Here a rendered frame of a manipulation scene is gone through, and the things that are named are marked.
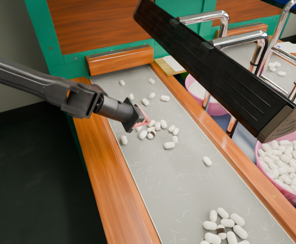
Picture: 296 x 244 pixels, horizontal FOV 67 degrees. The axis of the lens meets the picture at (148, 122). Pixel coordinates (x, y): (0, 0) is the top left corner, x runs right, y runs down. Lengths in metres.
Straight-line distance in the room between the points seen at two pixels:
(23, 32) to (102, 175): 1.37
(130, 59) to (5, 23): 1.02
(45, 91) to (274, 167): 0.69
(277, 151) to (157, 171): 0.41
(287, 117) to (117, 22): 0.80
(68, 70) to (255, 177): 0.84
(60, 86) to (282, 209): 0.64
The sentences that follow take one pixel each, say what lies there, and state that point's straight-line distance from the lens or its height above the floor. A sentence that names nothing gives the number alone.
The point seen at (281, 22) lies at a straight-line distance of 0.92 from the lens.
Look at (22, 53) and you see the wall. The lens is 1.91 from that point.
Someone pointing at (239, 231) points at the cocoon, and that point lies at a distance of 0.65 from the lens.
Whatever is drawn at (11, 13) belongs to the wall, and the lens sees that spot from 1.81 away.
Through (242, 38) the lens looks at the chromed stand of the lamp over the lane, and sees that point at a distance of 0.58.
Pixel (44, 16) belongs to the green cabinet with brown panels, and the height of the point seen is 1.04.
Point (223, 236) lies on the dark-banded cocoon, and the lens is 0.64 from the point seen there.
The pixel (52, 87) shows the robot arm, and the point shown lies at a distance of 0.57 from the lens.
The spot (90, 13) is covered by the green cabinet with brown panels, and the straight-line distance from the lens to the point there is 1.00.
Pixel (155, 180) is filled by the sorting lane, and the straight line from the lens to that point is 0.69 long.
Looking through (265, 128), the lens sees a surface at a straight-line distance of 0.42.
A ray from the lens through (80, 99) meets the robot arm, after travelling 0.57.
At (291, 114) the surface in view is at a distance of 0.41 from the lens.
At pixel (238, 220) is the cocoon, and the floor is 0.76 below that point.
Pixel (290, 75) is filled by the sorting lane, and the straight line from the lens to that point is 1.29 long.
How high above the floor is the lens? 1.33
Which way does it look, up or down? 44 degrees down
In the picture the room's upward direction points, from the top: straight up
